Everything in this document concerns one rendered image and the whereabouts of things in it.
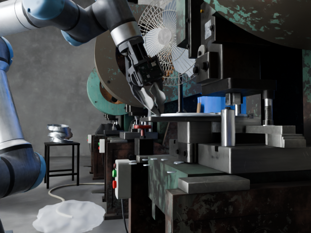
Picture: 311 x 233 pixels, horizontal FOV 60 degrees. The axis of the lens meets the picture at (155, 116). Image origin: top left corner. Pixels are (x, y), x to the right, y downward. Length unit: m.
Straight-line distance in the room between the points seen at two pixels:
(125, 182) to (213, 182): 0.49
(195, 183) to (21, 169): 0.51
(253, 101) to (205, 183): 0.61
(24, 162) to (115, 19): 0.48
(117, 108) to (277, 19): 3.42
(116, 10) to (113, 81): 1.43
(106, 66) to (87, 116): 5.28
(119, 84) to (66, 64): 5.49
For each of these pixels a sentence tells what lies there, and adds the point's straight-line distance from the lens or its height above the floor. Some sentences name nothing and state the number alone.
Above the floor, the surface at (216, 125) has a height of 0.76.
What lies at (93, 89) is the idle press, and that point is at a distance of 3.84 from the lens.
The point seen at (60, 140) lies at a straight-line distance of 3.72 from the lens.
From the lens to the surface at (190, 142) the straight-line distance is 0.78.
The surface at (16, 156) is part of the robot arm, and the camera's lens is 0.88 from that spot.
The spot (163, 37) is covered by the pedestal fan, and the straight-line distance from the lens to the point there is 1.68.
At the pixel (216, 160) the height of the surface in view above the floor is 0.67.
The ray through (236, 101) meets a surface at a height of 0.83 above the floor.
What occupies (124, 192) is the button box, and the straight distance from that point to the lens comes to 1.01.
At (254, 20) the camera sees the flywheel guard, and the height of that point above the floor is 0.95.
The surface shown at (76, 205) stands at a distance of 2.14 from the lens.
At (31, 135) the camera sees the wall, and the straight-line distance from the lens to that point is 7.48.
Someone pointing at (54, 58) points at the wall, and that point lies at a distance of 7.62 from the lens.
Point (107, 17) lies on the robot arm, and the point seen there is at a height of 1.03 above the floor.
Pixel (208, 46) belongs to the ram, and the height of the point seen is 1.01.
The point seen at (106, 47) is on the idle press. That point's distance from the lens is 2.18.
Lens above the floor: 0.75
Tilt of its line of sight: 2 degrees up
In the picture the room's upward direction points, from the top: straight up
